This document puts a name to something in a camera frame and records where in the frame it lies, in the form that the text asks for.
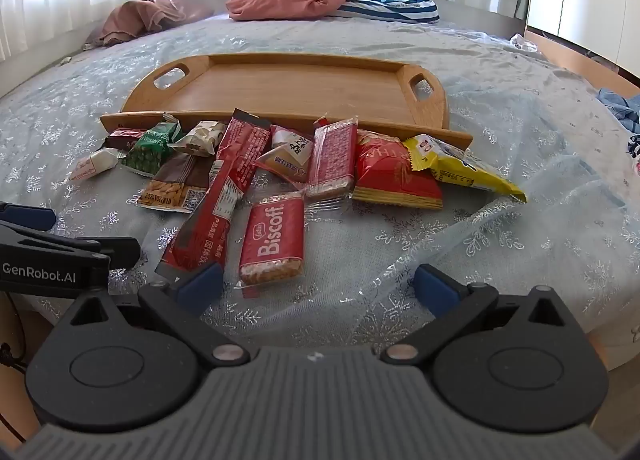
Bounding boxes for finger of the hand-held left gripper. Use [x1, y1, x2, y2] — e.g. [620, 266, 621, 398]
[0, 220, 141, 271]
[0, 203, 57, 232]

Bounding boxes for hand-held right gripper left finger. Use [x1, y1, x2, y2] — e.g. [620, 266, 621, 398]
[55, 261, 251, 368]

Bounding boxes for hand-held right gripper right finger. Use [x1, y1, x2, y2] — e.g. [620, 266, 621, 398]
[381, 264, 587, 366]

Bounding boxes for small white candy packet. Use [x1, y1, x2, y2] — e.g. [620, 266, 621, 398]
[67, 147, 121, 185]

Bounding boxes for brown almond snack packet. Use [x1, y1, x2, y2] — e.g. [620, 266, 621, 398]
[135, 152, 214, 214]

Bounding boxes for red biscuit packet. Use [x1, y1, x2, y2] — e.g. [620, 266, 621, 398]
[238, 179, 306, 287]

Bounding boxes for green snack packet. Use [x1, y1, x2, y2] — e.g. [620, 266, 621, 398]
[120, 121, 182, 176]

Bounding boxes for dark red chocolate bar packet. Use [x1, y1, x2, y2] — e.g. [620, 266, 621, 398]
[102, 127, 149, 151]

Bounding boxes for large red snack bag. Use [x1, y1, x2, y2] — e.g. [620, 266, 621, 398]
[351, 129, 445, 211]

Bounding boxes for yellow snack packet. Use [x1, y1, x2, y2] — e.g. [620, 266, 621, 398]
[402, 133, 528, 204]

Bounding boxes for cream nut snack packet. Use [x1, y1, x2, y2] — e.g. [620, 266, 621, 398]
[167, 119, 227, 157]

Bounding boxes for long red sachet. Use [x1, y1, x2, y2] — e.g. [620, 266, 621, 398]
[154, 109, 271, 282]

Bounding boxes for orange and white snack packet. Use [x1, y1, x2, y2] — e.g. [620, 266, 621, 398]
[254, 125, 316, 184]

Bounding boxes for clear red wafer packet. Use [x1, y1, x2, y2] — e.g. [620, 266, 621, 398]
[304, 115, 360, 200]

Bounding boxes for wooden tray with handles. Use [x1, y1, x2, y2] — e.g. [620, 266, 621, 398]
[100, 54, 474, 151]

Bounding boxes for light blue snowflake bedspread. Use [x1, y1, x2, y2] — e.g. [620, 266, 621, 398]
[0, 10, 640, 376]

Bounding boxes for dusty pink garment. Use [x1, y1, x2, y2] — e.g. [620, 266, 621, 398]
[84, 0, 214, 49]

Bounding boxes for blue garment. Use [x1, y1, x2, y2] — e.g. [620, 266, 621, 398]
[597, 86, 640, 134]

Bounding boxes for clear plastic wrapper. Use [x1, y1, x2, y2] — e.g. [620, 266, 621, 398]
[509, 33, 541, 54]

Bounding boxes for blue striped plush pillow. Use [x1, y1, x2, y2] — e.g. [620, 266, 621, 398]
[332, 0, 441, 24]

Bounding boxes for black cable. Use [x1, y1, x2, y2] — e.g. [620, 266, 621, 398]
[0, 291, 30, 444]

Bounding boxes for wooden bed frame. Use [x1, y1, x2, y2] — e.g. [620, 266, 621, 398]
[524, 25, 640, 91]

